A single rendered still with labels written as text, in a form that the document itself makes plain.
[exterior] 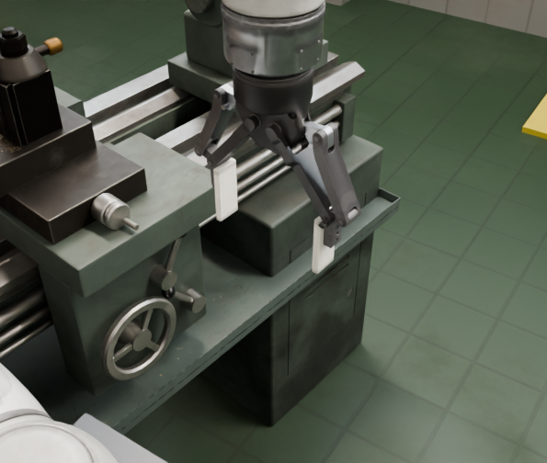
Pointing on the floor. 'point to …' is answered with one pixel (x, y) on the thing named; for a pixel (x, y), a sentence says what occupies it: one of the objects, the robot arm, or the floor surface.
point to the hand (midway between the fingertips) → (272, 231)
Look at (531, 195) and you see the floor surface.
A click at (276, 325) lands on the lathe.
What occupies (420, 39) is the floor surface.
